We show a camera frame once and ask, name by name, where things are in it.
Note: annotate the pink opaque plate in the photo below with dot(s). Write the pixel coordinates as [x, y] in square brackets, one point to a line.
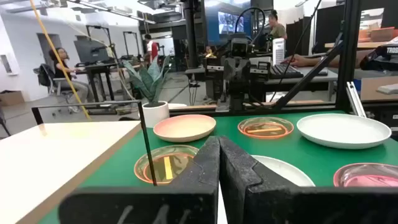
[183, 127]

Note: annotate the black table frame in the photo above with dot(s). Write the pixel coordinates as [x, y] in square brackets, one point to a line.
[348, 62]

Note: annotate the black partition panel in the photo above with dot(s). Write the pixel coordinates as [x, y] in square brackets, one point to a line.
[326, 28]

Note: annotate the person's hand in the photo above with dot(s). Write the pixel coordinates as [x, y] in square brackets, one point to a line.
[295, 60]

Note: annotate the white round plate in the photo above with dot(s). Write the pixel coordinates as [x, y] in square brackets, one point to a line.
[286, 171]
[342, 130]

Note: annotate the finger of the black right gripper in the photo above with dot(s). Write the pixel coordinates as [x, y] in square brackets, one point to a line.
[244, 70]
[230, 70]

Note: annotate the brown cardboard box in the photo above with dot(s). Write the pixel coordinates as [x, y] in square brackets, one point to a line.
[11, 98]
[381, 34]

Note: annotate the black office chair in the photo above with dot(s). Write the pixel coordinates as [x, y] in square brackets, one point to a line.
[46, 77]

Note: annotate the silver aluminium extrusion bar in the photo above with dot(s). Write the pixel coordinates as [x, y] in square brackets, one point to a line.
[356, 99]

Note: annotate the computer keyboard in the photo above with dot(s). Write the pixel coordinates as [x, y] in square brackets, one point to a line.
[284, 71]

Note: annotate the orange transparent plate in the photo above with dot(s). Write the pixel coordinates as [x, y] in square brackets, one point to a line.
[174, 160]
[264, 128]

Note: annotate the pink transparent plate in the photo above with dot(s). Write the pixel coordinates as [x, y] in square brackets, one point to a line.
[367, 177]

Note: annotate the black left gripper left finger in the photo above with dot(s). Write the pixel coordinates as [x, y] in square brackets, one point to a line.
[192, 186]

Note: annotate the dark computer monitor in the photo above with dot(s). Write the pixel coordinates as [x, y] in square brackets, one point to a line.
[91, 51]

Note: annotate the person's forearm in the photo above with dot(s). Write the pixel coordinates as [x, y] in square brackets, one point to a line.
[312, 61]

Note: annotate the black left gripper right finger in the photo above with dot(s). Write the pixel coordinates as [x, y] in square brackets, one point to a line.
[267, 199]

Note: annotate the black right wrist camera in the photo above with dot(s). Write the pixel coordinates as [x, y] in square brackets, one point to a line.
[239, 48]

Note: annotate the white ventilated tower device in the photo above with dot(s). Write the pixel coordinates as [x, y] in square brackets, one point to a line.
[278, 51]

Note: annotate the black desk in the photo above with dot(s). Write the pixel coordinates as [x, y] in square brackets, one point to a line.
[96, 67]

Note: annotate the large blue display screen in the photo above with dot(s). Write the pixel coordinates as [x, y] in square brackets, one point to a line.
[228, 23]

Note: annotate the snake plant in white pot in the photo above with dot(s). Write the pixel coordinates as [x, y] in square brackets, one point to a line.
[155, 113]

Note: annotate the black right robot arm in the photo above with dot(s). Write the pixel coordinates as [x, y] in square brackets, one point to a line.
[237, 93]

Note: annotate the grey desk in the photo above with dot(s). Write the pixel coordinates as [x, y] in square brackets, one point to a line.
[289, 81]

